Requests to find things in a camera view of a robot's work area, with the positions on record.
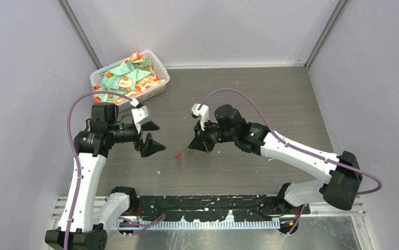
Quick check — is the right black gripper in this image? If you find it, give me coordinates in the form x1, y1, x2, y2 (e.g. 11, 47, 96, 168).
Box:
189, 117, 236, 154

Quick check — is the red keyring with metal chain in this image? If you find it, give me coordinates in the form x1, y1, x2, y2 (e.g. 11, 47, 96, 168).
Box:
174, 152, 182, 159

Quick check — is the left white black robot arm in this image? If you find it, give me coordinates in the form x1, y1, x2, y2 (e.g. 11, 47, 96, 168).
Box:
45, 103, 165, 249

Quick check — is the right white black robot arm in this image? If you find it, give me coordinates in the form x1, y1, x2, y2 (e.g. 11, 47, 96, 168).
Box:
189, 104, 363, 214

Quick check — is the white plastic basket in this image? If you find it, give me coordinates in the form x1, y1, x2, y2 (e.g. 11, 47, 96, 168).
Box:
90, 50, 170, 114

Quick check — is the colourful patterned cloth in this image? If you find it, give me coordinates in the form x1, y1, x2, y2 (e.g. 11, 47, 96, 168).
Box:
93, 52, 166, 105

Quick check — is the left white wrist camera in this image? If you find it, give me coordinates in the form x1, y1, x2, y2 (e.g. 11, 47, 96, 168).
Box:
130, 98, 151, 134

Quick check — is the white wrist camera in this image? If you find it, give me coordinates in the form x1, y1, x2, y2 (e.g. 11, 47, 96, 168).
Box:
191, 103, 209, 131
130, 98, 151, 134

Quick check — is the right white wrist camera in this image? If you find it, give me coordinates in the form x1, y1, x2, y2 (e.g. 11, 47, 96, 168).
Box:
191, 103, 209, 131

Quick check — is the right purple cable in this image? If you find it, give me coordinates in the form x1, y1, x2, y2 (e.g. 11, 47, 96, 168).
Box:
199, 87, 383, 235

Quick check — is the purple cable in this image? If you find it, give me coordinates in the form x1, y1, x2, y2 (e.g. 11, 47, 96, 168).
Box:
199, 87, 383, 235
63, 91, 167, 250

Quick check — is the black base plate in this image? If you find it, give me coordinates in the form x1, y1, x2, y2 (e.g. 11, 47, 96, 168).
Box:
122, 194, 302, 222

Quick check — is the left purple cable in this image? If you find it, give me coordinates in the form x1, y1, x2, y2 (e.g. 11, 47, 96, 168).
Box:
63, 91, 167, 250

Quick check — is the aluminium front rail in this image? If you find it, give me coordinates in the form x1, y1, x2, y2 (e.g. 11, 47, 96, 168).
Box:
52, 196, 366, 232

